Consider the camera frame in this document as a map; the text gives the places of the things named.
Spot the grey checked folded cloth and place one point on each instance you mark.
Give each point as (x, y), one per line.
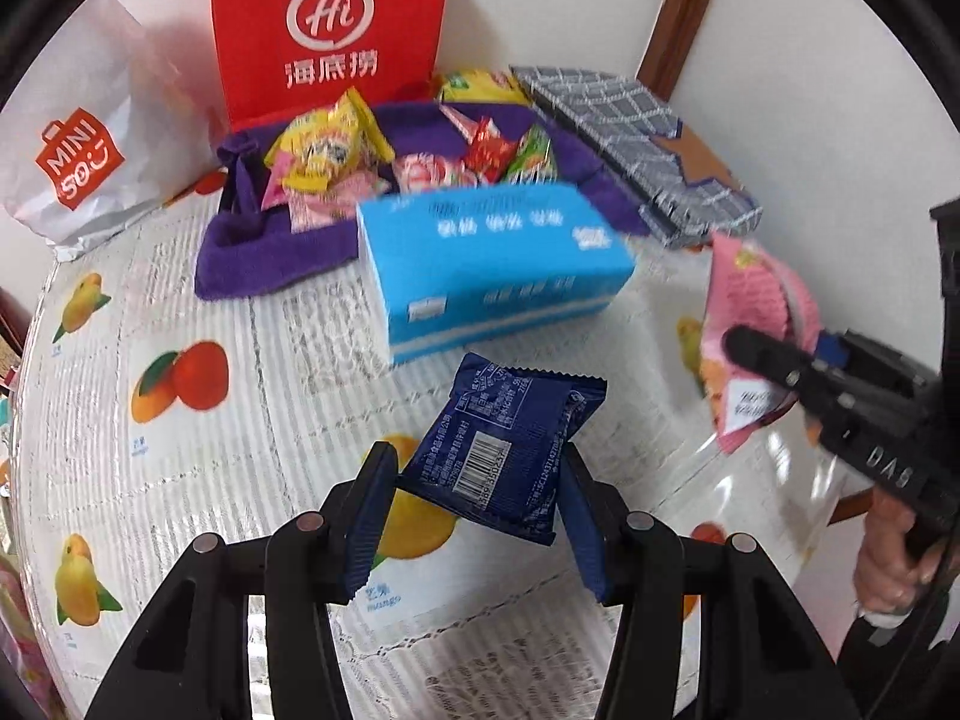
(630, 135)

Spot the red paper bag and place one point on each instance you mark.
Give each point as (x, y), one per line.
(330, 22)

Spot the purple cloth tray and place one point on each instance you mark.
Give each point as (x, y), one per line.
(255, 255)

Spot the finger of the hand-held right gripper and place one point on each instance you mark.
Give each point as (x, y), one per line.
(772, 364)
(862, 360)

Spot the red snack packet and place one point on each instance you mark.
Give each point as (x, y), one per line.
(491, 150)

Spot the white plastic bag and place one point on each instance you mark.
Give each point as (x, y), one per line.
(112, 127)

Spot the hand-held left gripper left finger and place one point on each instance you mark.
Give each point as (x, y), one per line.
(371, 525)

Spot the person's right hand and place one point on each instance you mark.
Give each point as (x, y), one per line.
(881, 562)

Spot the light pink snack packet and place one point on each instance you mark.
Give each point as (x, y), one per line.
(279, 181)

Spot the green snack packet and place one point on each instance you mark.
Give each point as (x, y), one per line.
(532, 157)

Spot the white snack packet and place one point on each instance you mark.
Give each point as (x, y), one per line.
(424, 172)

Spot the pink patterned cloth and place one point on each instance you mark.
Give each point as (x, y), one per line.
(19, 615)

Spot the small pink snack packet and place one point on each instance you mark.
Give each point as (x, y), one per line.
(326, 206)

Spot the yellow snack packet dark print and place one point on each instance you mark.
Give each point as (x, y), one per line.
(330, 142)

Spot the large yellow snack bag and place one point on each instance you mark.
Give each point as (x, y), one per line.
(480, 86)

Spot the dark blue snack packet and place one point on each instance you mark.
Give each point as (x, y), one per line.
(510, 450)

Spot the long pink stick packet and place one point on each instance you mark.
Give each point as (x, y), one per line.
(454, 118)

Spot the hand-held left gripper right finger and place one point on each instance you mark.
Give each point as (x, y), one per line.
(585, 532)

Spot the brown wooden door frame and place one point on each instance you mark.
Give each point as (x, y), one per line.
(679, 15)

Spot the fruit-printed tablecloth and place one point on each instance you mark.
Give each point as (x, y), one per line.
(262, 360)

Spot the person's right forearm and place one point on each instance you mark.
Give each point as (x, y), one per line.
(900, 667)

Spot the blue tissue pack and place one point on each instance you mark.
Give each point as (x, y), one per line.
(487, 262)

